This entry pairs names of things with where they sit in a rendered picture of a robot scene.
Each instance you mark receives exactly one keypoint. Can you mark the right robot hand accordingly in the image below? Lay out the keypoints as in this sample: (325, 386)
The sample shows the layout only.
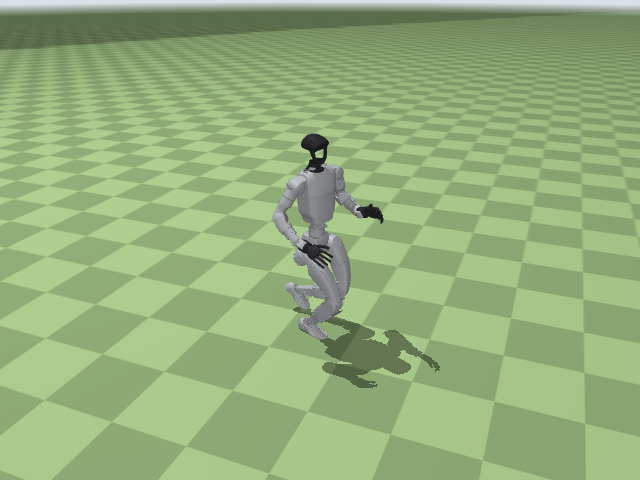
(313, 251)

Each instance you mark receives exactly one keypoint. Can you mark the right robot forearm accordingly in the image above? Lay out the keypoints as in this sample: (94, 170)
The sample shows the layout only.
(288, 231)

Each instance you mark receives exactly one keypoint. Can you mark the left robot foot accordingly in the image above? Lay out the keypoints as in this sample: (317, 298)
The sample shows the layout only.
(300, 299)

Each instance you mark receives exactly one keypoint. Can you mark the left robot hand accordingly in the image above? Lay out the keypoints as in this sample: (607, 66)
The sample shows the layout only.
(371, 211)

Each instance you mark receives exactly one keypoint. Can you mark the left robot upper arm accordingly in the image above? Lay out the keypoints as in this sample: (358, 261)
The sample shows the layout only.
(342, 195)

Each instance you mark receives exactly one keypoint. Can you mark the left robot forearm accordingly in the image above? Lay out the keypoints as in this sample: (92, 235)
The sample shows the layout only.
(352, 205)

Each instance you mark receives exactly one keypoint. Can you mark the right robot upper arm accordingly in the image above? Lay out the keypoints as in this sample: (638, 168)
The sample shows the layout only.
(294, 187)

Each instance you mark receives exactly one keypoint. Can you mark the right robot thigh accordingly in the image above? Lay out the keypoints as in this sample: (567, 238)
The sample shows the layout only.
(322, 277)

